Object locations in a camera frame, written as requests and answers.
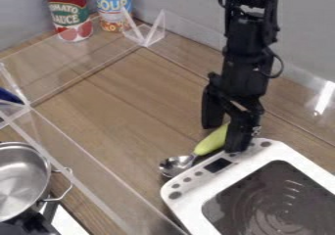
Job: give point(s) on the tomato sauce can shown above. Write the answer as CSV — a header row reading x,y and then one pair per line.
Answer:
x,y
71,19

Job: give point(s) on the black stove under pot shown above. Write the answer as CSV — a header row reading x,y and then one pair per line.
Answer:
x,y
32,222

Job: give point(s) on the green handled metal spoon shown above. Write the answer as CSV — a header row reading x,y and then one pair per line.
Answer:
x,y
175,165

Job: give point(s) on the white and black stove top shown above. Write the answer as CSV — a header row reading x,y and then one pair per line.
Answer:
x,y
267,191

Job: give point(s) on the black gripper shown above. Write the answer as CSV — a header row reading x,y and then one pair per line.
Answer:
x,y
240,83

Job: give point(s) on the clear acrylic left bracket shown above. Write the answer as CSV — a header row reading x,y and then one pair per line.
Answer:
x,y
10,111

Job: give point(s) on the alphabet soup can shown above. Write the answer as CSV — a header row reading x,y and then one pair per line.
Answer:
x,y
111,13

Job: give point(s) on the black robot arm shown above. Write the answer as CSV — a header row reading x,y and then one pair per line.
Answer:
x,y
251,31

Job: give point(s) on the blue object at left edge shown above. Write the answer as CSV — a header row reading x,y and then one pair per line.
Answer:
x,y
6,96

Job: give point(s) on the clear acrylic corner bracket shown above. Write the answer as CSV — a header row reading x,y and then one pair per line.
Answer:
x,y
144,34

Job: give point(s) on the stainless steel pot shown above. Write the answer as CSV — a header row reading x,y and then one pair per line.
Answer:
x,y
24,180

